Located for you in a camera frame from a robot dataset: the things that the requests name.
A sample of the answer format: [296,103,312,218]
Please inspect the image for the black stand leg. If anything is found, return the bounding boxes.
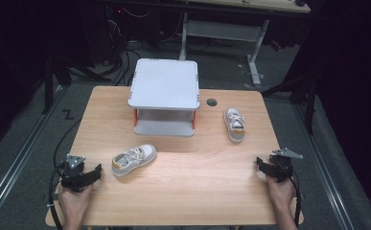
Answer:
[303,78,317,135]
[41,57,55,115]

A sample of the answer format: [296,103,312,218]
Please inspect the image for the white sneaker yellow heel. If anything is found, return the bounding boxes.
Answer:
[222,107,246,144]
[111,144,158,178]

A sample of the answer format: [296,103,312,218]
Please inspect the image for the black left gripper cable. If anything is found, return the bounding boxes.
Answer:
[47,117,82,230]

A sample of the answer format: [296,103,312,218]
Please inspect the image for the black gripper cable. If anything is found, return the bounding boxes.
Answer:
[288,176,303,228]
[47,117,82,230]

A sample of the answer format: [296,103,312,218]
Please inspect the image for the desk with white metal legs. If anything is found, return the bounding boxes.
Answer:
[177,0,312,88]

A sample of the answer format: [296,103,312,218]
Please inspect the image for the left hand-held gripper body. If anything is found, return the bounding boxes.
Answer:
[59,153,93,194]

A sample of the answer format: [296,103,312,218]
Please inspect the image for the tangle of black floor cables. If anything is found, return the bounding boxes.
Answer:
[67,6,152,87]

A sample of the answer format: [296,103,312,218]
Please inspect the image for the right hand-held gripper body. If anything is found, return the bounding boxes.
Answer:
[268,147,304,184]

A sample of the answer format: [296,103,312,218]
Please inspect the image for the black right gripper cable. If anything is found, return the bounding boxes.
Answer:
[288,176,303,228]

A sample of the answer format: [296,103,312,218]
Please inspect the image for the person's right hand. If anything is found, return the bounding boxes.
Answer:
[267,176,297,209]

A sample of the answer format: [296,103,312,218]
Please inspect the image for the person's left hand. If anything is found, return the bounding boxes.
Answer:
[58,184,93,217]

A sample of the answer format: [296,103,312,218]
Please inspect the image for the white shoe rack orange posts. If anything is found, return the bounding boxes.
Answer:
[128,57,201,138]

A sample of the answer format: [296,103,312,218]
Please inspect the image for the metal floor rail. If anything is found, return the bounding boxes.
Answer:
[291,103,355,230]
[0,85,68,229]

